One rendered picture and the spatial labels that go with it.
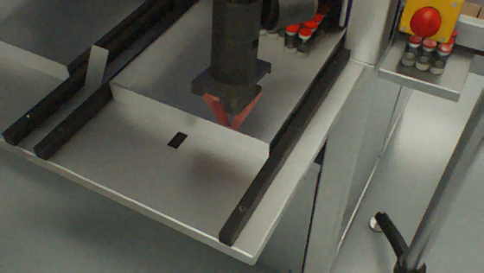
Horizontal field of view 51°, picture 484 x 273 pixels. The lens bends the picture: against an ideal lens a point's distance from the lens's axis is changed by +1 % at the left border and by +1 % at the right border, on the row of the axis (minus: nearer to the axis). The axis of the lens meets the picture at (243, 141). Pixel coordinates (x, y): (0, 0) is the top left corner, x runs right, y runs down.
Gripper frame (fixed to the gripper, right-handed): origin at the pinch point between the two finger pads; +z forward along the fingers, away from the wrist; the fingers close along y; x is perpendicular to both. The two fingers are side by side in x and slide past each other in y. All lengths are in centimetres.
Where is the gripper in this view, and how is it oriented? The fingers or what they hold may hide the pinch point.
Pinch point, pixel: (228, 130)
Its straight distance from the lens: 69.1
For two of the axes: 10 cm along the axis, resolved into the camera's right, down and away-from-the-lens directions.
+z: -0.8, 7.7, 6.3
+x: -8.8, -3.5, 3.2
